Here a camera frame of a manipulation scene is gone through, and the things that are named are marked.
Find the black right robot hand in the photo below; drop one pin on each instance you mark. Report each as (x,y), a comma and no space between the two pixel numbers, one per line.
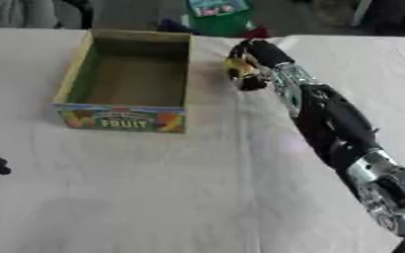
(265,52)

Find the yellow toy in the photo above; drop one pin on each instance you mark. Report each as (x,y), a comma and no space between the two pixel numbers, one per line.
(238,68)

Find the silver and black right robot arm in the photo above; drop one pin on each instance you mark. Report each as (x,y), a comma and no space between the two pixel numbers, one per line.
(333,125)

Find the green box with printed lid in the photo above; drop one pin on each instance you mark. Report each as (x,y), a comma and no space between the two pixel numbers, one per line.
(220,16)

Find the cardboard box with green inside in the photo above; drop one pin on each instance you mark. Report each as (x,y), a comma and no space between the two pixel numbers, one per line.
(130,80)

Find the dark red object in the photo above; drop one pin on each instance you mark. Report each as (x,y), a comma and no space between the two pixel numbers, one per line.
(255,33)

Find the dark blue object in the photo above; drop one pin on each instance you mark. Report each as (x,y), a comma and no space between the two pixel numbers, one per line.
(174,26)

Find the black chair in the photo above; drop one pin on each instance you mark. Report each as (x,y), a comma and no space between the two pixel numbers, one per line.
(82,11)

